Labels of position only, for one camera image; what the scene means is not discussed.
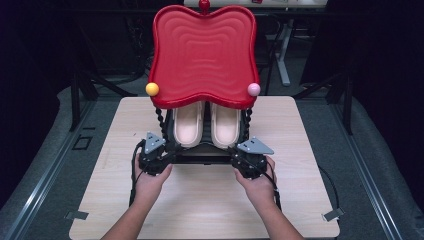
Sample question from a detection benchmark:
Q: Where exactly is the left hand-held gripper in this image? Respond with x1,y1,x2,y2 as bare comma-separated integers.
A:
137,131,175,176

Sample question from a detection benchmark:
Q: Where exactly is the person's right hand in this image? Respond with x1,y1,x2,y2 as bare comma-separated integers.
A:
233,155,278,210

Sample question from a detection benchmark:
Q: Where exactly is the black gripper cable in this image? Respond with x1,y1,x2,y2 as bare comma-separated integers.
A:
128,139,148,208
229,148,283,212

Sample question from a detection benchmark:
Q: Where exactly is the thin black cable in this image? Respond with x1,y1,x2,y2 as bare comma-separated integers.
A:
317,164,341,212

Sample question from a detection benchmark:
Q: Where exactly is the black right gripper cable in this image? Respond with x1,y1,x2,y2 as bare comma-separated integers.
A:
229,148,283,212

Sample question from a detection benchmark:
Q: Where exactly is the black metal stand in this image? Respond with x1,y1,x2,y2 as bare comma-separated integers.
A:
68,68,138,133
293,69,354,136

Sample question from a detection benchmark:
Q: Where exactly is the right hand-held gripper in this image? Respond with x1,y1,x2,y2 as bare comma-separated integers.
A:
229,135,275,181

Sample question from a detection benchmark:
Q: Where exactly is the person's left hand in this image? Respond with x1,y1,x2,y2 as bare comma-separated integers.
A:
132,154,174,204

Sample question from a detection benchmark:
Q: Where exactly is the red and black shoe rack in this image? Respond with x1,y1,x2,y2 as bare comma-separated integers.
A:
145,0,262,165

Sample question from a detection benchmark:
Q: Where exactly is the beige clog shoe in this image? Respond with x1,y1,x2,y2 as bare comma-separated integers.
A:
209,102,242,150
172,101,205,149

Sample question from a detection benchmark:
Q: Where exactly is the grey tape strip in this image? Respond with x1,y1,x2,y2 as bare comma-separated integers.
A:
64,210,90,221
321,207,345,223

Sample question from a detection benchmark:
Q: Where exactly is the grey metal rail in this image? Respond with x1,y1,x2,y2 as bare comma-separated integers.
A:
328,99,405,240
2,99,98,240

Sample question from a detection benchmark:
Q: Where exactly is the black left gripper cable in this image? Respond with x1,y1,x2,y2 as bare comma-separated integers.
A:
128,139,148,208

